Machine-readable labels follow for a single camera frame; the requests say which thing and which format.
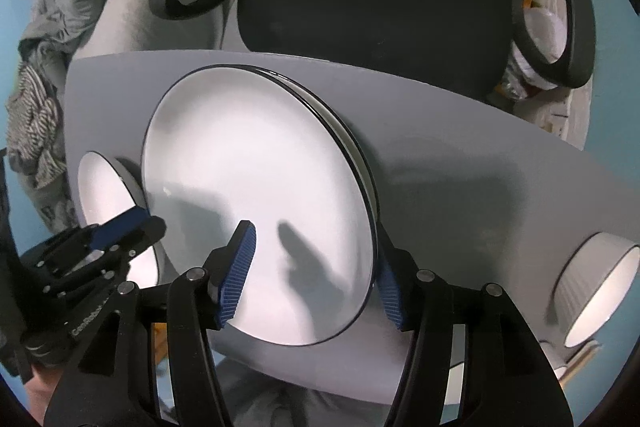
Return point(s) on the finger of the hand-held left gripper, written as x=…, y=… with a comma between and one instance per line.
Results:
x=120, y=227
x=147, y=232

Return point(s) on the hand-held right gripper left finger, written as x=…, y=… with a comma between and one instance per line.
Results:
x=235, y=279

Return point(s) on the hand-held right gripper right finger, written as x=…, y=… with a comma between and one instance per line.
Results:
x=390, y=297

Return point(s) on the white ribbed bowl black rim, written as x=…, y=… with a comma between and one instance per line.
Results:
x=575, y=287
x=100, y=192

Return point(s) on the large white plate black rim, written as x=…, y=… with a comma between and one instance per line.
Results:
x=361, y=157
x=250, y=157

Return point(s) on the grey striped knit cloth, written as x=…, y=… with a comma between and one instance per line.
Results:
x=35, y=122

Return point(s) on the black office chair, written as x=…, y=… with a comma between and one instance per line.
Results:
x=380, y=17

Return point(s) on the white plastic bag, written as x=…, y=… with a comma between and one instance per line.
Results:
x=542, y=32

